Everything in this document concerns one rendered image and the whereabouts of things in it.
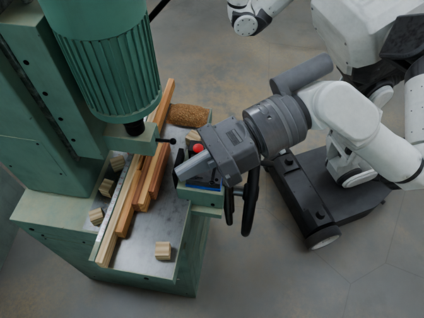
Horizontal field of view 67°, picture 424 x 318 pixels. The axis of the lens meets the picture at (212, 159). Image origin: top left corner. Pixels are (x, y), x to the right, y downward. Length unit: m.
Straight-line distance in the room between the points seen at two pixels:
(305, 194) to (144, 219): 1.09
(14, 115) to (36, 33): 0.24
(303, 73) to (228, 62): 2.23
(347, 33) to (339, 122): 0.42
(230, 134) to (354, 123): 0.19
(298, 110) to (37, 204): 0.93
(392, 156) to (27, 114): 0.73
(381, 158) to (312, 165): 1.37
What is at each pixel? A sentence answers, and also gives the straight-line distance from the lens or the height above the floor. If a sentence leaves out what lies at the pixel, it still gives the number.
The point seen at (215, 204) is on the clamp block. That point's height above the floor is 0.90.
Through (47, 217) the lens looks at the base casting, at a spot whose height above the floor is 0.80.
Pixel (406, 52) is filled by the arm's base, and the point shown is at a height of 1.32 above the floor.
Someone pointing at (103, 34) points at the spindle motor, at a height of 1.42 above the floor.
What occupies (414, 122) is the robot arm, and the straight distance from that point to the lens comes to 0.74.
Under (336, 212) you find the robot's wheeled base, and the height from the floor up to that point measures 0.17.
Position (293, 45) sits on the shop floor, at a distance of 2.99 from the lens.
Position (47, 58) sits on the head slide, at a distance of 0.70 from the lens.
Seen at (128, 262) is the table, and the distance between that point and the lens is 0.91.
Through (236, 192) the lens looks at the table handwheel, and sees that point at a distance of 1.05.
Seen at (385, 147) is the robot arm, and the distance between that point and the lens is 0.60.
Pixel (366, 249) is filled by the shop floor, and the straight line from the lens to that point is 2.03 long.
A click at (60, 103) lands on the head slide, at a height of 1.22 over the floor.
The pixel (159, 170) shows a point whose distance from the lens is 0.95.
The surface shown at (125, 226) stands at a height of 0.93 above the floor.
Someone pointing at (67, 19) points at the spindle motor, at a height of 1.45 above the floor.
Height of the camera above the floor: 1.75
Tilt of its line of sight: 57 degrees down
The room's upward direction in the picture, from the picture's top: straight up
